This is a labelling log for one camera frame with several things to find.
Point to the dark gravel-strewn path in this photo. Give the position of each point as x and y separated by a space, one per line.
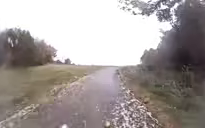
86 103

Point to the grass verge with weeds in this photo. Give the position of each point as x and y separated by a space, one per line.
163 96

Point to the grass field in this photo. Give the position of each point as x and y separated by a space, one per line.
26 83

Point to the row of trees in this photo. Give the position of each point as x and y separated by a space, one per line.
20 48

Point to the large trees with bare branches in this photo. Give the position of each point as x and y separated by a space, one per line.
190 36

